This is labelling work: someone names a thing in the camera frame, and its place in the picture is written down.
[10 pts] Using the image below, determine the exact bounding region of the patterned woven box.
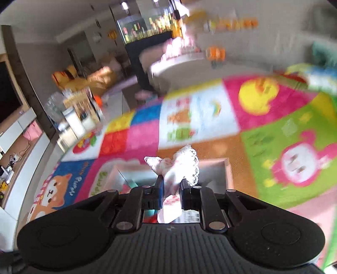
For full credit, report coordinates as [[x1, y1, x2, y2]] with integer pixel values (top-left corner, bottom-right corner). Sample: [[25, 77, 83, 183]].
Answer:
[[63, 88, 96, 120]]

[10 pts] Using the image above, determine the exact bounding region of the white tv cabinet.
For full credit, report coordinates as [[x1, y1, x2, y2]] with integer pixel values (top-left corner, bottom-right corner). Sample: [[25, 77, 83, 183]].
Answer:
[[0, 108, 51, 209]]

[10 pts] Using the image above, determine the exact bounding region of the row of small orange toys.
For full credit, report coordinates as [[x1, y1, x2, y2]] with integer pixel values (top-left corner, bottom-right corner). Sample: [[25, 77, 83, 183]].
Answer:
[[208, 17, 259, 31]]

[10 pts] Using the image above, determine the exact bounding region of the pink baby clothes pile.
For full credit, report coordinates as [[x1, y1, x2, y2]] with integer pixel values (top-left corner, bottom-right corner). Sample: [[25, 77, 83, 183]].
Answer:
[[160, 36, 198, 58]]

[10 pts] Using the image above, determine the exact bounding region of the colourful plastic package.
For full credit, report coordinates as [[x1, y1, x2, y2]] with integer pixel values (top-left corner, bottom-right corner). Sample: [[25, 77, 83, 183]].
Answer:
[[286, 63, 337, 96]]

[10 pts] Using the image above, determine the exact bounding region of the tall white thermos bottle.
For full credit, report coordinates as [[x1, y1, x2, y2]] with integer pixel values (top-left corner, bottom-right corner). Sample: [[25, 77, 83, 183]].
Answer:
[[62, 108, 85, 141]]

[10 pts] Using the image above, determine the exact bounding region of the glass aquarium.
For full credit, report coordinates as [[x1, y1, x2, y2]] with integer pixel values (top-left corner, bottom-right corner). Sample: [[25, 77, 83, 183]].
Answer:
[[117, 8, 185, 46]]

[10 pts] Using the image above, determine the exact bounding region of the teal cushion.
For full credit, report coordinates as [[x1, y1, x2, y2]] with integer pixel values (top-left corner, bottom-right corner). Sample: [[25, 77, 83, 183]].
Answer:
[[312, 41, 337, 67]]

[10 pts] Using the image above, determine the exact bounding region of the beige sofa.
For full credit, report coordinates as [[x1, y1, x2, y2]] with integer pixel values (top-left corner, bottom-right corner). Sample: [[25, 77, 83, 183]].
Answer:
[[139, 8, 337, 93]]

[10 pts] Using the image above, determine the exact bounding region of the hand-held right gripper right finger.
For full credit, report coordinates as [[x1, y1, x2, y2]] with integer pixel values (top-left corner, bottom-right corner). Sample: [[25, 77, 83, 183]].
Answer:
[[180, 179, 275, 233]]

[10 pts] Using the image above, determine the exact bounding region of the colourful cartoon play mat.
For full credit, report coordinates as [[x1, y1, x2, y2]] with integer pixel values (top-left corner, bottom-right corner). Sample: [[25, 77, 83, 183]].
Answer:
[[26, 71, 337, 269]]

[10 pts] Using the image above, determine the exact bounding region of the black aquarium cabinet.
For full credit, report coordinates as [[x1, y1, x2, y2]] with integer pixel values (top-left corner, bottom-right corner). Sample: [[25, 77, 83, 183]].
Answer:
[[124, 30, 174, 92]]

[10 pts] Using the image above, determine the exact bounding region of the black television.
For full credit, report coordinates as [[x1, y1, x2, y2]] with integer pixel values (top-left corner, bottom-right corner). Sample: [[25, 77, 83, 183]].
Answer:
[[0, 62, 23, 125]]

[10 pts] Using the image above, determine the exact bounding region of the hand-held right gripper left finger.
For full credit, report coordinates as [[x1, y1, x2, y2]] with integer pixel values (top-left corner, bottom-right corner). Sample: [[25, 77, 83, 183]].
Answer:
[[76, 175, 165, 232]]

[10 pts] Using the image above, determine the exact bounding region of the yellow soft seat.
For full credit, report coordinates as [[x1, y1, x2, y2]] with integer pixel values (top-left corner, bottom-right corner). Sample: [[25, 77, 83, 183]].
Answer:
[[51, 64, 119, 92]]

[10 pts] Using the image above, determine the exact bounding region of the orange fish plush toy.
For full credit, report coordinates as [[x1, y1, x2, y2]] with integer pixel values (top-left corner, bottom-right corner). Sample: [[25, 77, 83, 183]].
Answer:
[[205, 46, 226, 63]]

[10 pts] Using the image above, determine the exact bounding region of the pink cloth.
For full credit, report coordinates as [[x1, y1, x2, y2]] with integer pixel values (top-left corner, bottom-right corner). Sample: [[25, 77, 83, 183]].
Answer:
[[22, 121, 44, 143]]

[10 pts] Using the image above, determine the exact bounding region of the clear plastic bag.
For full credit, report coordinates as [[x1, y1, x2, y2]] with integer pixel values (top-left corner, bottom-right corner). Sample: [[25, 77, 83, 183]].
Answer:
[[45, 92, 69, 117]]

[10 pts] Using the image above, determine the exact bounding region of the white lace baby garment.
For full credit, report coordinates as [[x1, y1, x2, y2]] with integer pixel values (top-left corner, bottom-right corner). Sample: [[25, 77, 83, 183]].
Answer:
[[144, 144, 201, 223]]

